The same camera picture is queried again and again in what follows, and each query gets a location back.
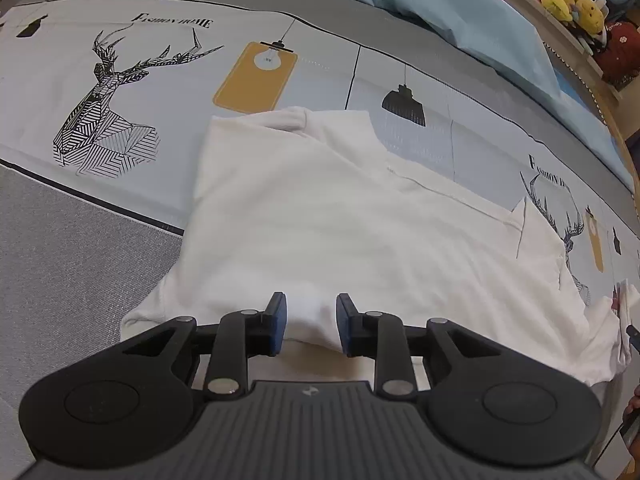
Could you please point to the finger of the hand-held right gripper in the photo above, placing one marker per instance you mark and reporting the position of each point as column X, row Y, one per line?
column 634, row 336

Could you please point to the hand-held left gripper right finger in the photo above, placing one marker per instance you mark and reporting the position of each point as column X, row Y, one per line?
column 345, row 325

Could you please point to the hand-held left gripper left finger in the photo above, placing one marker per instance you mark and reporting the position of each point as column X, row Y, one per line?
column 276, row 322

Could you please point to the white t-shirt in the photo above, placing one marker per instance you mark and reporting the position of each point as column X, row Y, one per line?
column 320, row 220

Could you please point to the person's right hand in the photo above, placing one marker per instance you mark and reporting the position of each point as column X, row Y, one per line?
column 634, row 407

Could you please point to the printed deer lamp bed sheet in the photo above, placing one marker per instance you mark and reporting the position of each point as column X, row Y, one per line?
column 75, row 260

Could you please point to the dark red plush cushion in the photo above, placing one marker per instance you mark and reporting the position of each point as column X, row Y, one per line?
column 622, row 50

